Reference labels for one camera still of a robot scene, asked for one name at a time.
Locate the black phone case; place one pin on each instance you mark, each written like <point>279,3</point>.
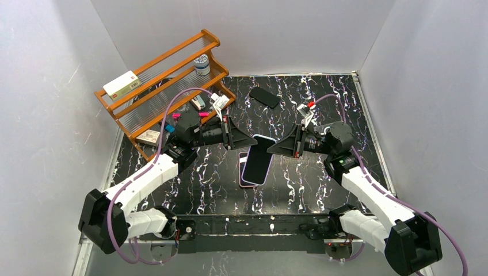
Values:
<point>264,97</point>

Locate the beige staples box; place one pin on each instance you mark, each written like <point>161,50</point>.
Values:
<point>149,137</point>

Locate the orange wooden shelf rack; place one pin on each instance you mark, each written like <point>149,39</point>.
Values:
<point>168,82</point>

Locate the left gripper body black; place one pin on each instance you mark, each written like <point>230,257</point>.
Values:
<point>229,133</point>

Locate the pink phone case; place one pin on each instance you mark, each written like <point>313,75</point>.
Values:
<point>241,171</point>

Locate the purple phone black screen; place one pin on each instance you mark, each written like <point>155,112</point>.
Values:
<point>244,160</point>

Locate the dark teal phone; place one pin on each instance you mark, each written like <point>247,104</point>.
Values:
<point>258,162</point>

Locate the blue black marker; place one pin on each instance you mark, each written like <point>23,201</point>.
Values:
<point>166,127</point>

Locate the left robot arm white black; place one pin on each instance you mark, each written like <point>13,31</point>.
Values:
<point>108,218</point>

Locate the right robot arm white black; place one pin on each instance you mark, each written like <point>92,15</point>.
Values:
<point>409,240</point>

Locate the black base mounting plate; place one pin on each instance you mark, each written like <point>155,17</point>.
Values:
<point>308,233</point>

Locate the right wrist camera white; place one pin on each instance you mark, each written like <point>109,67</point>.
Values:
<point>307,111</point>

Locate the white teal stapler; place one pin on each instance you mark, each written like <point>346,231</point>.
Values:
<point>198,103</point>

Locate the white blue round jar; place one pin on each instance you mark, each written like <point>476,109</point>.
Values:
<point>201,65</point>

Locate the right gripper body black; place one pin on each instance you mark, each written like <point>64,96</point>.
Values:
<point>299,140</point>

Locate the white cardboard box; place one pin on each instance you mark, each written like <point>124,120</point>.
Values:
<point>122,85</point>

